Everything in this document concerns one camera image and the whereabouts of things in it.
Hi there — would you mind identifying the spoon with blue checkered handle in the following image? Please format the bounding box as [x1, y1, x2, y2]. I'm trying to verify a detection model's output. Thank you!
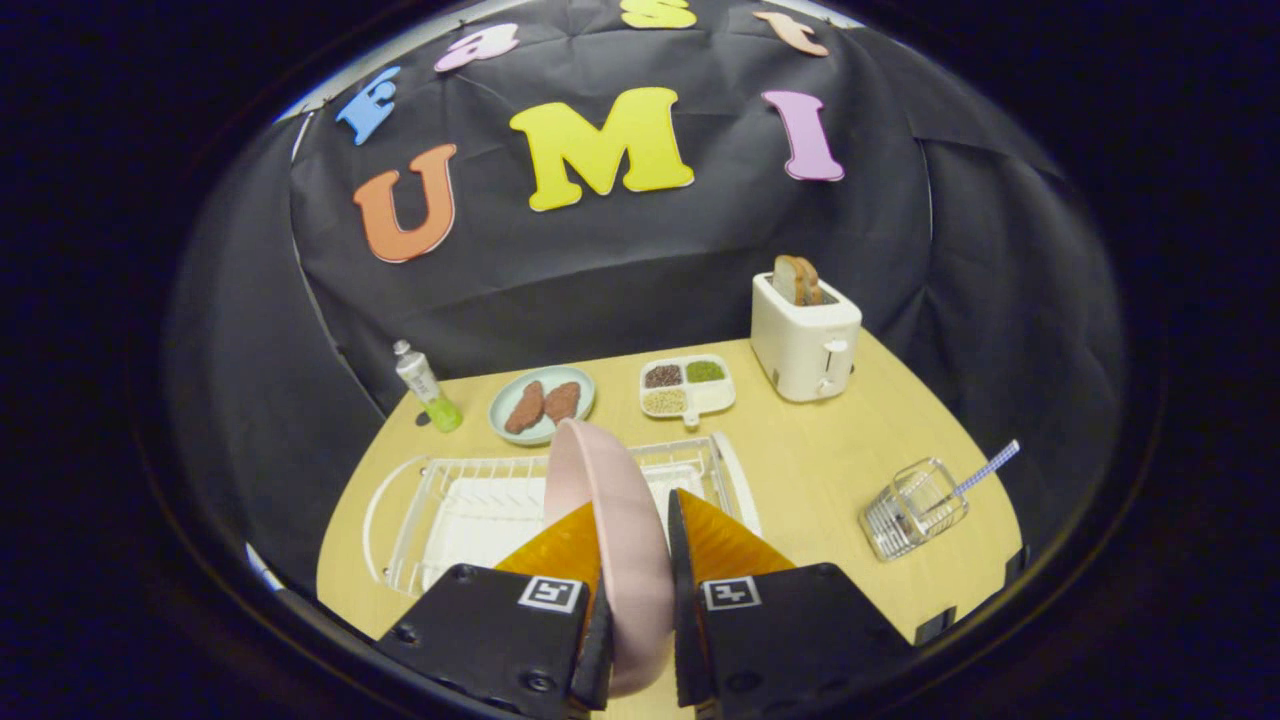
[950, 440, 1022, 498]

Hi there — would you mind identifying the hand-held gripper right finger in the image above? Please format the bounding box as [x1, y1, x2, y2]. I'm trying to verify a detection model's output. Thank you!
[667, 488, 916, 713]

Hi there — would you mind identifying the metal wire basket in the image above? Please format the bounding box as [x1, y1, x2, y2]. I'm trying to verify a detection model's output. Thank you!
[858, 457, 971, 562]

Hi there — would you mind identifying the white wire dish rack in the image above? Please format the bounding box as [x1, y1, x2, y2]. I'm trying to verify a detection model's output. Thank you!
[362, 432, 763, 599]

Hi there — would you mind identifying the pink plate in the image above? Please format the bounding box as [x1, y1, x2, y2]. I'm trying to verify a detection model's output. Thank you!
[543, 418, 676, 699]

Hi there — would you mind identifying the white divided tray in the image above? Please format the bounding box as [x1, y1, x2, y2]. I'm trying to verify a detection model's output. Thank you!
[639, 354, 737, 429]

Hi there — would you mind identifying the cream toaster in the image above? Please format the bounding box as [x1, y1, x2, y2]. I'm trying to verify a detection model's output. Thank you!
[750, 272, 863, 403]

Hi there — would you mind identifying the green squeeze bottle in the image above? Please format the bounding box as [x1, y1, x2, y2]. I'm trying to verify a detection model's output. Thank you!
[392, 339, 464, 434]

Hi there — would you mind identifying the teal plate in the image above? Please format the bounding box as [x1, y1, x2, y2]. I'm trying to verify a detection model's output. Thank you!
[488, 365, 597, 446]

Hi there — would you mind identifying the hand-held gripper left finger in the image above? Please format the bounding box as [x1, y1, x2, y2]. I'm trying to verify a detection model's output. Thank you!
[375, 500, 613, 716]

